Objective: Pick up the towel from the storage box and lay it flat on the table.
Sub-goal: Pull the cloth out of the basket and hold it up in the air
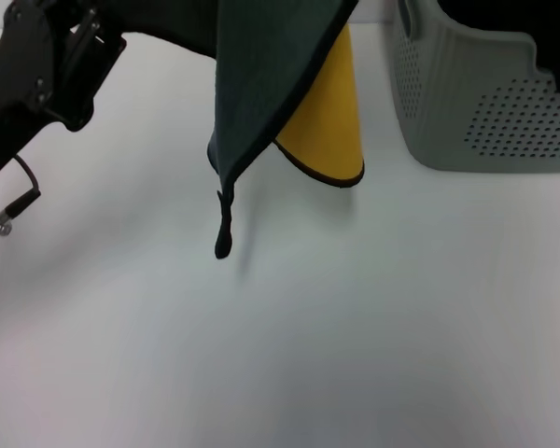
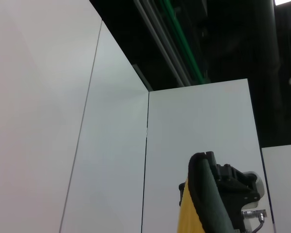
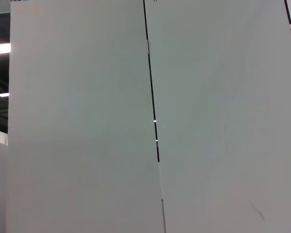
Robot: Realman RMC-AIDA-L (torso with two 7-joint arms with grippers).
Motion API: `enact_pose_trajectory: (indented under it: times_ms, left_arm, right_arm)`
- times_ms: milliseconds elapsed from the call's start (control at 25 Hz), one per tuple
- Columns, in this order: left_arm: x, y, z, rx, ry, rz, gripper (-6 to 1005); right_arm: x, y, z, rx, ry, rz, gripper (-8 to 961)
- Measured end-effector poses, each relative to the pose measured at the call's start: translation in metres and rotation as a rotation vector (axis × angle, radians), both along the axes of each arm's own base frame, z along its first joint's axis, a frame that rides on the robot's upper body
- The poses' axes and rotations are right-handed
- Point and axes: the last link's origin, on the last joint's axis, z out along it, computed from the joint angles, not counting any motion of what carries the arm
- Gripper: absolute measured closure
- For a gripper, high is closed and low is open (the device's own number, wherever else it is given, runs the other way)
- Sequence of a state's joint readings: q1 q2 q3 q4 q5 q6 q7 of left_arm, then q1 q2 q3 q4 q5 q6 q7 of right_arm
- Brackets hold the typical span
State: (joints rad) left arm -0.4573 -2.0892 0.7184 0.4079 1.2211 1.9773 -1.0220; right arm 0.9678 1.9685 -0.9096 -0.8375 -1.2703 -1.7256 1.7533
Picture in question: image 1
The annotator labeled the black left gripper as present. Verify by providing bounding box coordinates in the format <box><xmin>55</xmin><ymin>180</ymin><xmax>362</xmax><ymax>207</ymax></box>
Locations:
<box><xmin>0</xmin><ymin>0</ymin><xmax>127</xmax><ymax>188</ymax></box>

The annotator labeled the dark green and yellow towel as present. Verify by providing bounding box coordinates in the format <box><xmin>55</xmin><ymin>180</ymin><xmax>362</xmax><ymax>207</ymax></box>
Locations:
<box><xmin>120</xmin><ymin>0</ymin><xmax>366</xmax><ymax>261</ymax></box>

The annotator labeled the grey-green perforated storage basket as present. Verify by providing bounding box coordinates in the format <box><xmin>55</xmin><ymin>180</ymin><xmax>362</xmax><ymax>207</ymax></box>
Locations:
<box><xmin>390</xmin><ymin>0</ymin><xmax>560</xmax><ymax>175</ymax></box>

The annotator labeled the left gripper cable with plug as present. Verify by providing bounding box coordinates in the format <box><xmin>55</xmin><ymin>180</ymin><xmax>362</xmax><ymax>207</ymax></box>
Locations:
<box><xmin>0</xmin><ymin>153</ymin><xmax>42</xmax><ymax>238</ymax></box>

